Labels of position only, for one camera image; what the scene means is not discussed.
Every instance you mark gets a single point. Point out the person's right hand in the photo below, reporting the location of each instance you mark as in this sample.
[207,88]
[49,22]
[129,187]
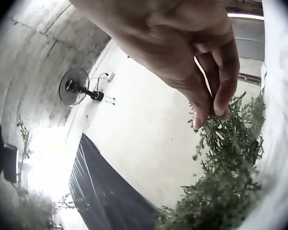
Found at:
[158,36]

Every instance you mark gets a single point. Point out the person's right index finger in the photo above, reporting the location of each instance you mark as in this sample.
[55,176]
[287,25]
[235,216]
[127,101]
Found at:
[226,79]

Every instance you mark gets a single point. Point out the person's right thumb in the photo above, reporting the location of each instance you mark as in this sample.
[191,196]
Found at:
[194,105]

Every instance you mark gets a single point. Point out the person's right fingers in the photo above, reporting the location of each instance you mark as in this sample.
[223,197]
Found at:
[206,64]

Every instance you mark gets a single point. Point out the bunch of green conifer sprigs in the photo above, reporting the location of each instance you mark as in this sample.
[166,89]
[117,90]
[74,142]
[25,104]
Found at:
[220,172]

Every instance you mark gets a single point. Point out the white tube lamp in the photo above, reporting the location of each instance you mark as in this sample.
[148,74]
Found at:
[244,16]

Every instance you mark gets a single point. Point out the black plastic sheet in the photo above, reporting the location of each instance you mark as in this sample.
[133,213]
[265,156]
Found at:
[105,182]

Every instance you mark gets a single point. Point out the thin green conifer sprig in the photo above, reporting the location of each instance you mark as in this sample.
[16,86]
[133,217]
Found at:
[25,143]

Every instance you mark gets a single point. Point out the black wrist band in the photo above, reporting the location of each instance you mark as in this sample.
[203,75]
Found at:
[7,160]

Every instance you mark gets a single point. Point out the blurred green foliage clump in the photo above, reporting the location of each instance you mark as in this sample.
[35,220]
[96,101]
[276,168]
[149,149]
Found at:
[26,210]

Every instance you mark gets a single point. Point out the white wall socket box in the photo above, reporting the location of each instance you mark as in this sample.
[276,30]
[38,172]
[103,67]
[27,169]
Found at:
[110,76]

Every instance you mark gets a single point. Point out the black wall fan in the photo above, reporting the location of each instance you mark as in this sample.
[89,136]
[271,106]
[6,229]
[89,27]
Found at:
[73,87]

